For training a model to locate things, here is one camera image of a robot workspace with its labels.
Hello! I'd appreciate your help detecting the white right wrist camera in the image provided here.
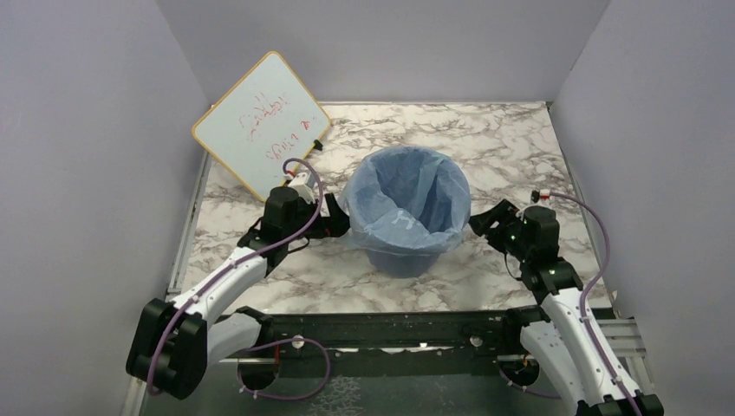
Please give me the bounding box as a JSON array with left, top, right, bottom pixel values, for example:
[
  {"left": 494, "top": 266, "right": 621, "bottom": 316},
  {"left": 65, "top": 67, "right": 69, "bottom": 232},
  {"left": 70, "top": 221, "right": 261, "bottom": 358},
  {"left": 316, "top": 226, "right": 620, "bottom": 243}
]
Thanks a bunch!
[{"left": 518, "top": 189, "right": 551, "bottom": 216}]

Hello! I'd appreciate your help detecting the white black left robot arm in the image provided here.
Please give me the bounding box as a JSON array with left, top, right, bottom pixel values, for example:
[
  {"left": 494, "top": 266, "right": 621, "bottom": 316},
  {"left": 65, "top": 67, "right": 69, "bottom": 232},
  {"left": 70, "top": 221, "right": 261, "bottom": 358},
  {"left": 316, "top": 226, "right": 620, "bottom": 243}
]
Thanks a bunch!
[{"left": 126, "top": 185, "right": 349, "bottom": 400}]

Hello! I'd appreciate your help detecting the black metal mounting rail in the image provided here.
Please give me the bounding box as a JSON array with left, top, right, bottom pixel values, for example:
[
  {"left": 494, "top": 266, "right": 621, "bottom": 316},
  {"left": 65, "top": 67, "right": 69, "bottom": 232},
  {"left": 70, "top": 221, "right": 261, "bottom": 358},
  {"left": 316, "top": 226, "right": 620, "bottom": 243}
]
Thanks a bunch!
[{"left": 230, "top": 306, "right": 550, "bottom": 378}]

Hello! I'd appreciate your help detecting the blue plastic trash bin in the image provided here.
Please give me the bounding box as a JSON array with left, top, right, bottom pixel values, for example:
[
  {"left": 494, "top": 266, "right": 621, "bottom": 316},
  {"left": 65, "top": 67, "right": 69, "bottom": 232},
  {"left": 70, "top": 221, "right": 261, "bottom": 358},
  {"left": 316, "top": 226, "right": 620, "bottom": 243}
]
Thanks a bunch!
[{"left": 365, "top": 250, "right": 440, "bottom": 278}]

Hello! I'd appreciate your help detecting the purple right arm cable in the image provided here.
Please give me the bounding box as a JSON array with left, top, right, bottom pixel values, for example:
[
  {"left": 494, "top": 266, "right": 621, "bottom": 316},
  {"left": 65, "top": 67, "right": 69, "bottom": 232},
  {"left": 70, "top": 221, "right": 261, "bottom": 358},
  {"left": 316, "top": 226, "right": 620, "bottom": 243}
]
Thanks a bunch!
[{"left": 498, "top": 191, "right": 647, "bottom": 416}]

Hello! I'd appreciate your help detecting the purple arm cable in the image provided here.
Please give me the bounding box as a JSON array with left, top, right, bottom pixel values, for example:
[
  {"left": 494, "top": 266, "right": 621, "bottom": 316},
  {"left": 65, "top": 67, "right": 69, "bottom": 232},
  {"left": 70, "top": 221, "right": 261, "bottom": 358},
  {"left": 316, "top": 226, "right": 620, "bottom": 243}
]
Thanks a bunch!
[
  {"left": 145, "top": 158, "right": 333, "bottom": 403},
  {"left": 498, "top": 191, "right": 647, "bottom": 416}
]

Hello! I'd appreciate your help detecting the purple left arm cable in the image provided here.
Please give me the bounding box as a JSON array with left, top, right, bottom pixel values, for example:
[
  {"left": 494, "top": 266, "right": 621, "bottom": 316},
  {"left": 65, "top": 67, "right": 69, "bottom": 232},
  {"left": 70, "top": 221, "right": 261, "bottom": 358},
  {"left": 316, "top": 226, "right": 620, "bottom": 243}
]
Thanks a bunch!
[{"left": 145, "top": 158, "right": 333, "bottom": 403}]

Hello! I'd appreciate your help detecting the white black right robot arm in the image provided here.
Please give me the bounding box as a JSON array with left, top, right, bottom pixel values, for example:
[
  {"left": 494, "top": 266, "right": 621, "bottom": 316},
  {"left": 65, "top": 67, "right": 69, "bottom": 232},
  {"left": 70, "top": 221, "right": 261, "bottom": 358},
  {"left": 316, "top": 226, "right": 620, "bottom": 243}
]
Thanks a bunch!
[{"left": 469, "top": 199, "right": 664, "bottom": 415}]

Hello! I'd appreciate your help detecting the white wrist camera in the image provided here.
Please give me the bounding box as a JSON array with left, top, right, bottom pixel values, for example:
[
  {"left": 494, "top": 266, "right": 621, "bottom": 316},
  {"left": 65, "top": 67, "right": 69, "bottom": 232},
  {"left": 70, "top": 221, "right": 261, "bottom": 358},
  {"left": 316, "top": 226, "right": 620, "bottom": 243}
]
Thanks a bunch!
[
  {"left": 518, "top": 189, "right": 551, "bottom": 216},
  {"left": 286, "top": 172, "right": 320, "bottom": 205}
]

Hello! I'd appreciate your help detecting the light blue trash bag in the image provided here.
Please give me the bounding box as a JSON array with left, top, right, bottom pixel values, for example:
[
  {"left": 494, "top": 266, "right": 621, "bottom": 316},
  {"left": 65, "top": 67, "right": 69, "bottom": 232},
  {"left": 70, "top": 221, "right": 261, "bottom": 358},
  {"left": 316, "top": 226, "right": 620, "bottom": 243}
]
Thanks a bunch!
[{"left": 340, "top": 146, "right": 472, "bottom": 256}]

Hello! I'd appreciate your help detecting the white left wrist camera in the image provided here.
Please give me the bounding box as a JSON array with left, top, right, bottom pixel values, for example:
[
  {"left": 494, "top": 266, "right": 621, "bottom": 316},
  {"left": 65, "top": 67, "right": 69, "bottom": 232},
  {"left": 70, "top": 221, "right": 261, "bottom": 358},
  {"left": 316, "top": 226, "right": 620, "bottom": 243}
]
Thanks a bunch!
[{"left": 286, "top": 172, "right": 320, "bottom": 205}]

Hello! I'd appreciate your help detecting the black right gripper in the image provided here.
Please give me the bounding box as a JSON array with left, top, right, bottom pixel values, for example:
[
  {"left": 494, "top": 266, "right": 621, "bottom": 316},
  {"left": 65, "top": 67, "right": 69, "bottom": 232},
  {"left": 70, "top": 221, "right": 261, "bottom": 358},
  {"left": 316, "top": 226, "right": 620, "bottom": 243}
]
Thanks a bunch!
[{"left": 466, "top": 198, "right": 531, "bottom": 262}]

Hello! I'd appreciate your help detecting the yellow-framed whiteboard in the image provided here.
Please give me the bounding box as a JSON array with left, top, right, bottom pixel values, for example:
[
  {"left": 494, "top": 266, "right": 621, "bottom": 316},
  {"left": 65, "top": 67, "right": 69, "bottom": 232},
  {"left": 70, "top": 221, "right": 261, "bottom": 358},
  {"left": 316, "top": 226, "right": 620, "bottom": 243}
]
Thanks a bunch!
[{"left": 192, "top": 51, "right": 331, "bottom": 201}]

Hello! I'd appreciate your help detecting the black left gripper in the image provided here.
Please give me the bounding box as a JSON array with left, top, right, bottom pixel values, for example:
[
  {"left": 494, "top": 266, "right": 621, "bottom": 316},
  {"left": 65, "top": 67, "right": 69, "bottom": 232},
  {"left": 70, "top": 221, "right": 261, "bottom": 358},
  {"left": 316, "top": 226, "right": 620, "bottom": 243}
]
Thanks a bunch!
[{"left": 284, "top": 193, "right": 355, "bottom": 243}]

